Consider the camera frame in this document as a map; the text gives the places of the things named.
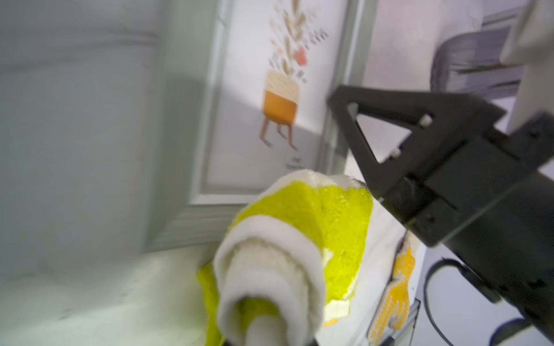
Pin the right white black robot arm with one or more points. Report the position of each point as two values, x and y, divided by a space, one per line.
529 44

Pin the green picture frame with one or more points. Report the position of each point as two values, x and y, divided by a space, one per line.
240 102

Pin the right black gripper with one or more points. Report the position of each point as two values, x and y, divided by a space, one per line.
486 199

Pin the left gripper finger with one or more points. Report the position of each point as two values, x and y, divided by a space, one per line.
267 329

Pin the yellow green white cloth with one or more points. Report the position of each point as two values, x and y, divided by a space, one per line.
296 250

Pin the yellow rubber glove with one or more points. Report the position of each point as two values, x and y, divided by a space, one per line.
394 305

